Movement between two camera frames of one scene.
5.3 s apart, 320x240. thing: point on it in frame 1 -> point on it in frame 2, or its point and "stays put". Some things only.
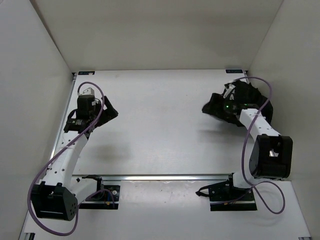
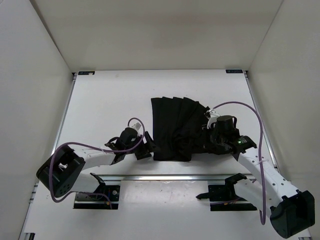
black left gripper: (109, 112) -> (149, 146)
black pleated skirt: (246, 98) -> (177, 125)
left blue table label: (86, 73) stays put
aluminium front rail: (153, 177) stays put
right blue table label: (234, 71) stays put
